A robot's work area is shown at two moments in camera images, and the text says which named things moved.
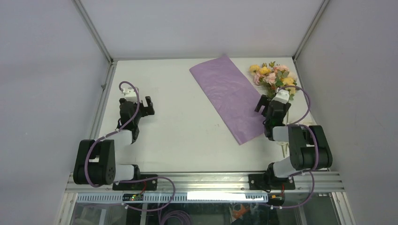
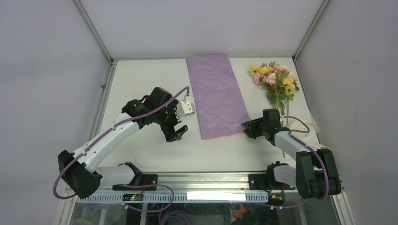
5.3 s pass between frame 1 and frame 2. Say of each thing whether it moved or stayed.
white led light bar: stayed
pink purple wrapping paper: moved
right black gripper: moved
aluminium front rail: stayed
